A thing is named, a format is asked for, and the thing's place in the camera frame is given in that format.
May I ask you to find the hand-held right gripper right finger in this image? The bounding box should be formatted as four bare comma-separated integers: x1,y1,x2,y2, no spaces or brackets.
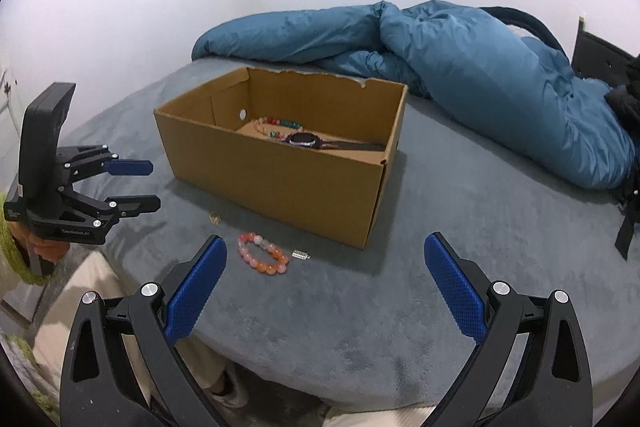
423,232,596,427

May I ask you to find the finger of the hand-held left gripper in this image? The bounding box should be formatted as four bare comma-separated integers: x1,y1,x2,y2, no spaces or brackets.
57,144,154,192
62,191,162,228

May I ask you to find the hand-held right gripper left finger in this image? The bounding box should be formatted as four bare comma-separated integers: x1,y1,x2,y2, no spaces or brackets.
59,234,228,427

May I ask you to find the orange pink bead bracelet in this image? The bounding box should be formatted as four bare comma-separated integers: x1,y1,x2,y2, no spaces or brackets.
237,232,291,277

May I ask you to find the brown cardboard box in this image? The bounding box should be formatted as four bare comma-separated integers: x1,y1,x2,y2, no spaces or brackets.
153,67,410,250

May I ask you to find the multicoloured bead bracelet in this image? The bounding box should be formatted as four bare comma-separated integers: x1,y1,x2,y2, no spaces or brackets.
252,117,306,140

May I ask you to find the black smartwatch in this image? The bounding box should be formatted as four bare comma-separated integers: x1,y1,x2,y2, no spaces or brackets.
282,132,388,152

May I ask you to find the person's left hand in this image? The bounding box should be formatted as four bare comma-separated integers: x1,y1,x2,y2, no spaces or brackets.
29,238,69,265

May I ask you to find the grey bed blanket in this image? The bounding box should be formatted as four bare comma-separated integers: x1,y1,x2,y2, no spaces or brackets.
50,57,640,410

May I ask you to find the person's left shoe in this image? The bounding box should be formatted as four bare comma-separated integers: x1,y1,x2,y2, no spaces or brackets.
207,369,249,409

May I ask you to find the person's right leg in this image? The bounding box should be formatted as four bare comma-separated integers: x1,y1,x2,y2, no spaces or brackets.
322,404,441,427

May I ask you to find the blue duvet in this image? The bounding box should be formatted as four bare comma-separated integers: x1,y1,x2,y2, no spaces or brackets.
191,0,636,192

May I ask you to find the black jacket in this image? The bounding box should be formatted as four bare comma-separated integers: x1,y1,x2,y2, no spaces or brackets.
602,57,640,142

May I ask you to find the black strap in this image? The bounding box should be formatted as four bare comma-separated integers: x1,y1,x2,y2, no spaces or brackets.
614,167,640,262

